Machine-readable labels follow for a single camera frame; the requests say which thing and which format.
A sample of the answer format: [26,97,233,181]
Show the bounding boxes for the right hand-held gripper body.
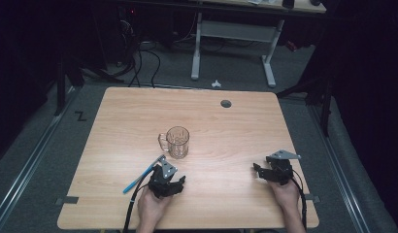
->
[264,149,302,186]

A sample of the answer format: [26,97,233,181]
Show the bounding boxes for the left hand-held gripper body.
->
[148,157,179,199]

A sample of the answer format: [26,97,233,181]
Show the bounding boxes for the blue toothbrush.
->
[122,154,167,195]

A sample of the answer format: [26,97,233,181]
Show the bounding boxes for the clear glass mug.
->
[157,125,191,160]

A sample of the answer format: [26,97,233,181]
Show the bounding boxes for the person's right hand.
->
[267,179,301,212]

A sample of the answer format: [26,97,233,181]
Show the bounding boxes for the person's left hand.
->
[136,185,174,227]

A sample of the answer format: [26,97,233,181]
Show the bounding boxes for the grey tape strip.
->
[305,193,321,205]
[54,195,80,207]

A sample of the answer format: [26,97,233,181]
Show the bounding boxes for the black metal stand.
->
[53,52,85,117]
[276,72,335,138]

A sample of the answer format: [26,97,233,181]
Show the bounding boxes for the black computer tower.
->
[116,5,139,67]

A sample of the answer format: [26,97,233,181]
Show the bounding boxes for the wooden desk top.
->
[200,0,327,15]

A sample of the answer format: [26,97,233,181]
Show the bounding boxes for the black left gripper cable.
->
[122,174,153,233]

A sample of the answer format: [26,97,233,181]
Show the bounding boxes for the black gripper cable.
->
[289,168,309,230]
[122,174,153,233]

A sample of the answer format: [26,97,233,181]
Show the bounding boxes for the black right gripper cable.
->
[289,168,309,230]

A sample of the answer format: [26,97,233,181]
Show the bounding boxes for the metal floor rail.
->
[0,86,79,227]
[308,102,372,233]

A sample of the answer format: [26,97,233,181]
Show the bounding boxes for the black floor cables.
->
[127,42,163,88]

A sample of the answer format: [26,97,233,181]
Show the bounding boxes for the white metal desk frame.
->
[190,12,285,88]

